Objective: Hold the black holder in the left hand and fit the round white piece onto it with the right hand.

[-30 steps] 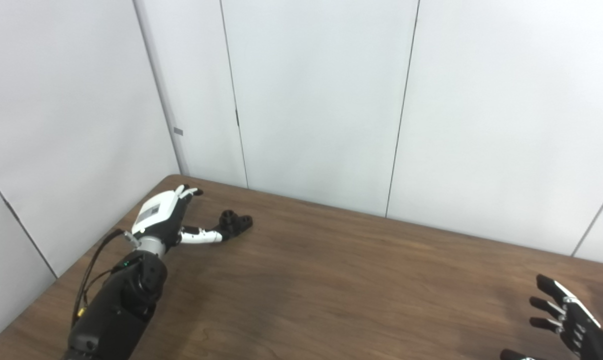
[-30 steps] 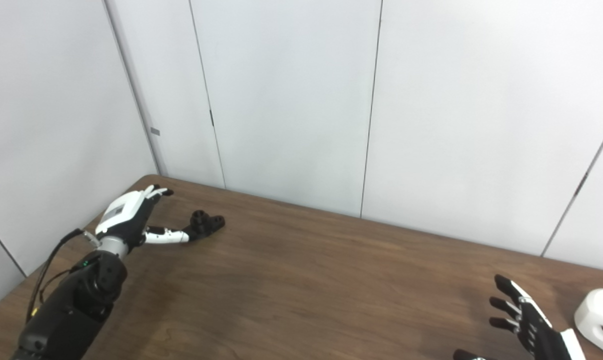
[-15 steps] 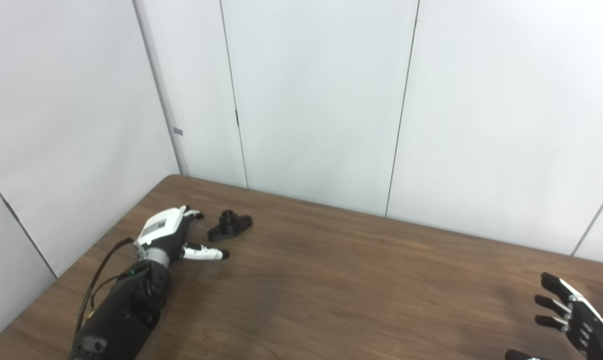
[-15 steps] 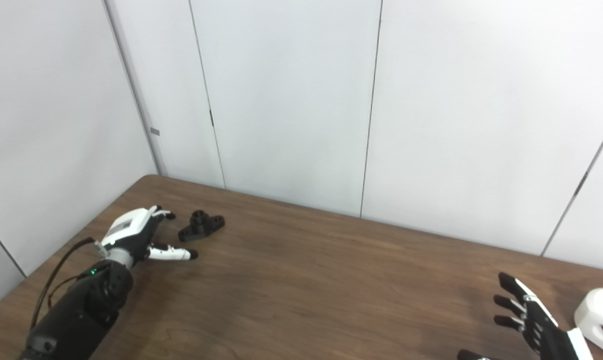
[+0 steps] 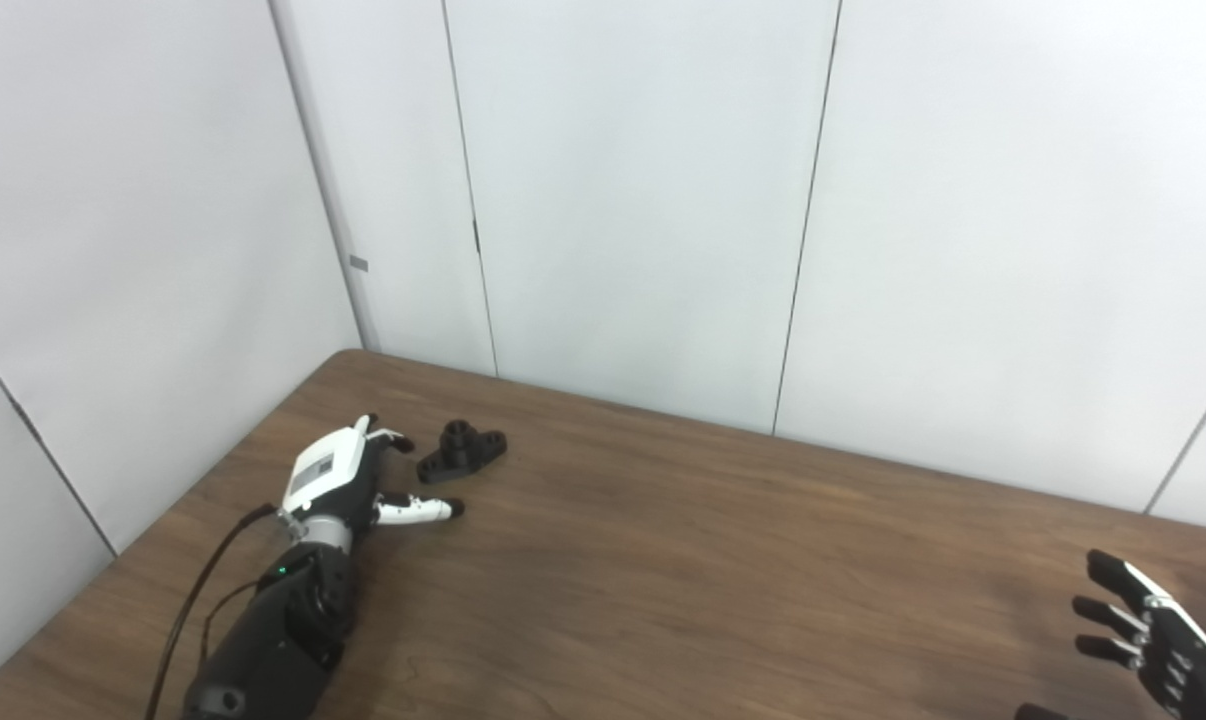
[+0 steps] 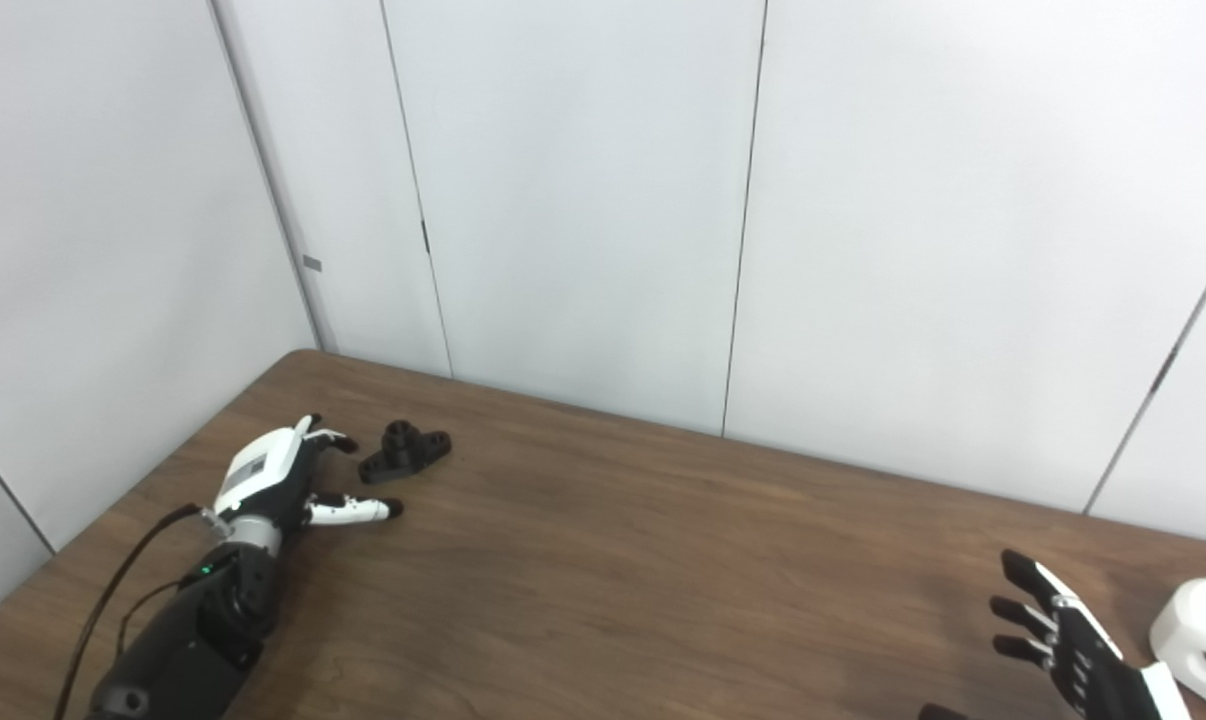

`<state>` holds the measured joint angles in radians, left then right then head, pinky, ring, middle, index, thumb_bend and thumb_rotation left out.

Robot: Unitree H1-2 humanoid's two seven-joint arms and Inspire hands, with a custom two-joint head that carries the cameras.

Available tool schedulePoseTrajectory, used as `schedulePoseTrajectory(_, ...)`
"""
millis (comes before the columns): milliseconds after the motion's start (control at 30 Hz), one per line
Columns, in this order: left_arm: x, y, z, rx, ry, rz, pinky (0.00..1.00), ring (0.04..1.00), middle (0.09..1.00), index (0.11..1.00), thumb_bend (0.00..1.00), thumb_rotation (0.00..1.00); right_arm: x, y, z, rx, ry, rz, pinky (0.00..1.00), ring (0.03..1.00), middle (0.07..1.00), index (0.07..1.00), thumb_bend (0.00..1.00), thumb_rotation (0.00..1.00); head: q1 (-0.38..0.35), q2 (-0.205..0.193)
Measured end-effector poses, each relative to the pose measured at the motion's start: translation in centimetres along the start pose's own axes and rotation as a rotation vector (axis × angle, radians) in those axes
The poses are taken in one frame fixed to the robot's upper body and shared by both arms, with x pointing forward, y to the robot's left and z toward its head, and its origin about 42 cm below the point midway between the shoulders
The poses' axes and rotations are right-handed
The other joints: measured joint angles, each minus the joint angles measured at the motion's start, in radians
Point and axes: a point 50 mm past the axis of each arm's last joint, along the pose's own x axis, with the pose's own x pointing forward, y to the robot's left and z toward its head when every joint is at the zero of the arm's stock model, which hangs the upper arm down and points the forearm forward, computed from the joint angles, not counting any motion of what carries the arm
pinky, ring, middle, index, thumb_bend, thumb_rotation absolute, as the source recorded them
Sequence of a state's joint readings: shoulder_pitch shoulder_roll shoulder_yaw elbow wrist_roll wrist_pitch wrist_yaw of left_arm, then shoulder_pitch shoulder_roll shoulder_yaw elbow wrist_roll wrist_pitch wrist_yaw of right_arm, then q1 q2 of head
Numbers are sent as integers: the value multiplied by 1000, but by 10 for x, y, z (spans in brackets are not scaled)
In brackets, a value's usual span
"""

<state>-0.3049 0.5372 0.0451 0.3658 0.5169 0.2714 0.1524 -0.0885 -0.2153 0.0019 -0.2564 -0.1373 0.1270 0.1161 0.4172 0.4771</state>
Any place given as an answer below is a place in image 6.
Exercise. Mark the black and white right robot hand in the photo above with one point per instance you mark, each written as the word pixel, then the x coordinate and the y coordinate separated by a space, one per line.
pixel 1103 680

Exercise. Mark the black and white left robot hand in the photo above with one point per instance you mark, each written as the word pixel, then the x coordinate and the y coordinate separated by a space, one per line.
pixel 263 475

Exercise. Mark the round white plastic piece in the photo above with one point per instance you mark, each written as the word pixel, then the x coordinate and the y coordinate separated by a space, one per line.
pixel 1198 620

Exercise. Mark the black flanged holder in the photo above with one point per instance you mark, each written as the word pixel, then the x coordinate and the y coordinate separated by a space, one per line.
pixel 403 455

